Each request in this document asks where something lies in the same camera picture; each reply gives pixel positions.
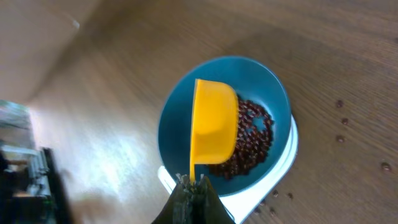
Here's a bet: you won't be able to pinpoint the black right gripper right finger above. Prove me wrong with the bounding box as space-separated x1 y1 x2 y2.
194 176 235 224

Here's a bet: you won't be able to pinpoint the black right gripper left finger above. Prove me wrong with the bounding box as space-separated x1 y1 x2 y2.
152 174 192 224

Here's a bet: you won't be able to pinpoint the yellow measuring scoop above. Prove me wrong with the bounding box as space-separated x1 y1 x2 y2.
189 79 239 182

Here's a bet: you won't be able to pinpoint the white digital kitchen scale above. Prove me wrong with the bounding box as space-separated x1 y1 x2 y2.
157 118 299 223

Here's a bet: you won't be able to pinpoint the red beans in bowl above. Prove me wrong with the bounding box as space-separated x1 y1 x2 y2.
207 98 274 180

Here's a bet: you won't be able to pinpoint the blue plastic bowl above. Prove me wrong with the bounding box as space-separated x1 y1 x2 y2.
158 56 292 196

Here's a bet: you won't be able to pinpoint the spilled red bean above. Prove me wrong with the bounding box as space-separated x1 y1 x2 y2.
336 100 344 108
381 162 392 172
336 135 345 142
272 190 279 197
341 118 349 125

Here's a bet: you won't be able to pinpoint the aluminium rail frame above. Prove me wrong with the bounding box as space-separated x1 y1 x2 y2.
1 100 73 223

